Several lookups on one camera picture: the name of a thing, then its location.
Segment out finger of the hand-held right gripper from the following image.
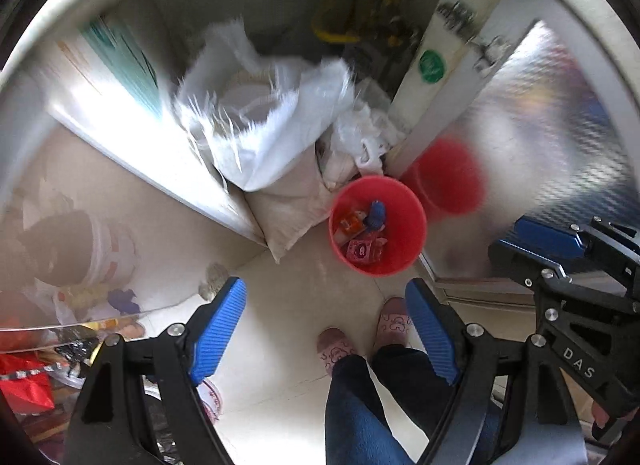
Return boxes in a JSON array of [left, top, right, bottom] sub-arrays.
[[502, 217, 640, 298], [489, 241, 640, 446]]

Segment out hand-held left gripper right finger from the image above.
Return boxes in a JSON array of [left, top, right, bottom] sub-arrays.
[[406, 279, 586, 465]]

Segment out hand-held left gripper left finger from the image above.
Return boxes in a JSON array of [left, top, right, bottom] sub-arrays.
[[62, 277, 248, 465]]

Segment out red bin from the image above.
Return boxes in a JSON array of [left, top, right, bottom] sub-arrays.
[[328, 176, 427, 277]]

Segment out pink patterned slipper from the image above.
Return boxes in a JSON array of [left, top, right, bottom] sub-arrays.
[[372, 297, 413, 351], [317, 327, 363, 378]]

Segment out person's right leg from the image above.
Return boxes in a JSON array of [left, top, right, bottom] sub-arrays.
[[367, 345, 466, 446]]

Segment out person's leg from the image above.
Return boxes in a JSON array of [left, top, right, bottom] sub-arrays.
[[367, 345, 466, 446], [325, 355, 416, 465]]

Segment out glass cabinet door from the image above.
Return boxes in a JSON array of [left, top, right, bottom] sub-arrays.
[[390, 20, 640, 306]]

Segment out person's left leg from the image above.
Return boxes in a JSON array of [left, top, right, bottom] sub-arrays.
[[325, 355, 416, 465]]

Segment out beige sack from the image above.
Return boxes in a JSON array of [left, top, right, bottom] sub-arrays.
[[245, 155, 341, 263]]

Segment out white plastic bucket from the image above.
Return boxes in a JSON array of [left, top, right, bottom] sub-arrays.
[[20, 210, 138, 291]]

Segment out crumpled white plastic bags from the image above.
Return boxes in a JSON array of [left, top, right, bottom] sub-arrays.
[[320, 95, 406, 186]]

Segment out red bags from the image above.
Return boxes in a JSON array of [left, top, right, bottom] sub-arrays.
[[0, 352, 56, 413]]

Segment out green round sticker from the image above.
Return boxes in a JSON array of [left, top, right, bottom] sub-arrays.
[[419, 50, 446, 84]]

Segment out white woven sack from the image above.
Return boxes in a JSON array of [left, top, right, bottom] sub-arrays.
[[175, 20, 356, 190]]

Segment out yellow gas hose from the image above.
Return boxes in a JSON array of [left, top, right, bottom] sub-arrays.
[[312, 0, 361, 43]]

